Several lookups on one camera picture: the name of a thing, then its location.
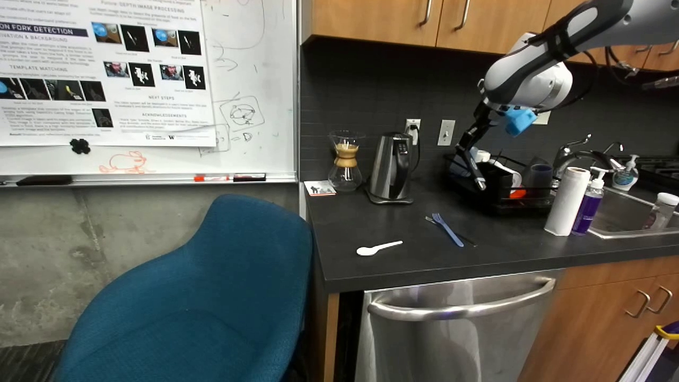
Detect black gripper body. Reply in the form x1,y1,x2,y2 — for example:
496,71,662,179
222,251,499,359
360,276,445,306
466,101,499,146

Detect black countertop object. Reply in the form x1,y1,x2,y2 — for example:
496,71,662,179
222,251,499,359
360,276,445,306
635,154,679,194

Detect white dish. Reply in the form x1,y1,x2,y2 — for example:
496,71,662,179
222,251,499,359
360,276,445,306
472,146,529,190

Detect dark cup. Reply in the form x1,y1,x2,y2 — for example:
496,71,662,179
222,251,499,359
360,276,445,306
527,162,556,197

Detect steel electric kettle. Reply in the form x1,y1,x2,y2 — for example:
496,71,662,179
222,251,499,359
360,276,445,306
366,130,421,208

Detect blue plastic fork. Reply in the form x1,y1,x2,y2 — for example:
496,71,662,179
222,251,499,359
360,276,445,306
423,209,467,251

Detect chrome faucet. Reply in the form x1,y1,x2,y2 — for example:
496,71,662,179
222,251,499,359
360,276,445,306
554,134,615,181

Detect white bottle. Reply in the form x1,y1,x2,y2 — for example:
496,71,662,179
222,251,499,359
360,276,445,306
544,164,592,238

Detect glass pour-over coffee maker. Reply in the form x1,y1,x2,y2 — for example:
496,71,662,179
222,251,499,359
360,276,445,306
328,132,367,194

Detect purple soap pump bottle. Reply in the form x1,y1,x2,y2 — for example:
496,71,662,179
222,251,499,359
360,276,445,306
572,165,612,238

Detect white plastic spoon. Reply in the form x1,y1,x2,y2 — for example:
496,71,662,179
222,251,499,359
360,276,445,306
355,238,405,259

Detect small white box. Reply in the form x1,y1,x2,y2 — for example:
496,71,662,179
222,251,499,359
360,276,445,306
301,179,339,200

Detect clear dish soap bottle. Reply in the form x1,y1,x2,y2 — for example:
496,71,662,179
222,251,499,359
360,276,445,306
609,152,642,192

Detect stainless steel sink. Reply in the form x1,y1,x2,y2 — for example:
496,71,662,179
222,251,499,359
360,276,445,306
588,186,679,241

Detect stainless steel dishwasher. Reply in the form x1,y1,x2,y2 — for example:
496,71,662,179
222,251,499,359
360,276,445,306
352,268,564,382

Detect white patterned mug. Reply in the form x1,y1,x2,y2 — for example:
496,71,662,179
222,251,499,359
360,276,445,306
652,190,679,230

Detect wooden base cabinet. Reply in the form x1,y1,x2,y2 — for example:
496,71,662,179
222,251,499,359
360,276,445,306
519,255,679,382

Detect whiteboard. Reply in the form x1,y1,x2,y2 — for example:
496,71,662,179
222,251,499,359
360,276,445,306
0,0,301,188

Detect red whiteboard marker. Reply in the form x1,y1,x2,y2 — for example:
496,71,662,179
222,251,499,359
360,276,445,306
194,172,236,185

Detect blue upholstered chair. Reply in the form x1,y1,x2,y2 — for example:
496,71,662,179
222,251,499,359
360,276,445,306
51,192,316,382

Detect black whiteboard magnet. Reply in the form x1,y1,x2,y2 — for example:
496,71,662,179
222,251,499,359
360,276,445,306
69,136,93,156

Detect research poster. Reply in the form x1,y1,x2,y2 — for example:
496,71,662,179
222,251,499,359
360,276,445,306
0,0,218,150

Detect black whiteboard eraser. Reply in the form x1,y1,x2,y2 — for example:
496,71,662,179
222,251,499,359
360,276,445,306
16,174,74,188

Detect white light switch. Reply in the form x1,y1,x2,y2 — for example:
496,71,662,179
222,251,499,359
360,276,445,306
435,117,458,148

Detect white wall outlet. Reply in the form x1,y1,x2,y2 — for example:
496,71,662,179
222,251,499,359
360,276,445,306
403,117,425,146

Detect black wire drying rack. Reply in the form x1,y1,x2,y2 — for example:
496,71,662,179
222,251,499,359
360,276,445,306
444,146,559,218

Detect metal wall cabinet handle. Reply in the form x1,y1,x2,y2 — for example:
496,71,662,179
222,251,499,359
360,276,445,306
455,0,476,32
417,0,435,30

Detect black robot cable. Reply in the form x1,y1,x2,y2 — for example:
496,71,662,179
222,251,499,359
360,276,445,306
579,39,679,93

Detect wooden wall cabinets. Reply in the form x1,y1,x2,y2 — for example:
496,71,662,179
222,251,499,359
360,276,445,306
300,0,679,73

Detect metal base cabinet handle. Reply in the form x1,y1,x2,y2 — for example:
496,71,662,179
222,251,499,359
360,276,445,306
625,287,652,321
645,284,675,315

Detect aluminium rail with yellow end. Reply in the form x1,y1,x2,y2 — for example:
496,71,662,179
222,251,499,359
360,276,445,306
618,321,679,382

